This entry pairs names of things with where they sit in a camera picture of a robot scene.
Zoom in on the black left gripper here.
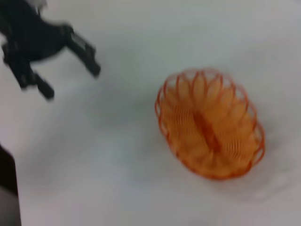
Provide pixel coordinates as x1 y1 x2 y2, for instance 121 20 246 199
0 0 102 101

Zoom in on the orange plastic woven basket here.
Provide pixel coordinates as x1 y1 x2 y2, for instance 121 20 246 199
154 67 266 181

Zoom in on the dark robot base cover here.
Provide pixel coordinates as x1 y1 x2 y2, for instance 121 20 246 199
0 143 22 226

